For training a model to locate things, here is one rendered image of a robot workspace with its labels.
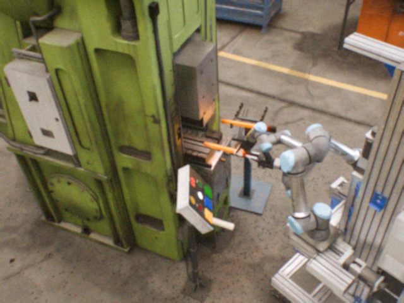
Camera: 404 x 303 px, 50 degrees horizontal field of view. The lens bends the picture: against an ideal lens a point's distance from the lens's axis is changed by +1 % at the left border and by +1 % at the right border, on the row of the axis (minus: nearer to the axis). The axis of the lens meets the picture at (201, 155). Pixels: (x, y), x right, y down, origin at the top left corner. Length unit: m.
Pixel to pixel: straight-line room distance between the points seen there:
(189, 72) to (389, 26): 4.02
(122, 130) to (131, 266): 1.32
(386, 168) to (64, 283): 2.63
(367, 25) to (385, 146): 4.03
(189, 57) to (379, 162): 1.23
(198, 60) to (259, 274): 1.85
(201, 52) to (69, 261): 2.17
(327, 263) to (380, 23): 4.01
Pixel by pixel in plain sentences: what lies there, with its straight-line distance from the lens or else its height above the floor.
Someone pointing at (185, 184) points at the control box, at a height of 1.19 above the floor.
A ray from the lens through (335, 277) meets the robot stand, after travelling 2.83.
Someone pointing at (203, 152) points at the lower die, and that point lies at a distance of 3.12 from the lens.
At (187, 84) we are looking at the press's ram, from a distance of 2.67.
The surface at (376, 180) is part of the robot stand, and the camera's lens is 2.54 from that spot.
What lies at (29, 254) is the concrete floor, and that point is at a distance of 4.11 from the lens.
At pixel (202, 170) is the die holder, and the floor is 0.89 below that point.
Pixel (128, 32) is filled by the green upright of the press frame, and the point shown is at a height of 2.05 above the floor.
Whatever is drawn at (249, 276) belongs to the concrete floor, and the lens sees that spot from 3.62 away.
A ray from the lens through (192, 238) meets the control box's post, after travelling 3.02.
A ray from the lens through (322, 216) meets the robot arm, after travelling 2.69.
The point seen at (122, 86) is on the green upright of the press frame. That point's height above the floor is 1.66.
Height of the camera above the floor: 3.10
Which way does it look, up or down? 43 degrees down
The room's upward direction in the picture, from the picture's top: 4 degrees counter-clockwise
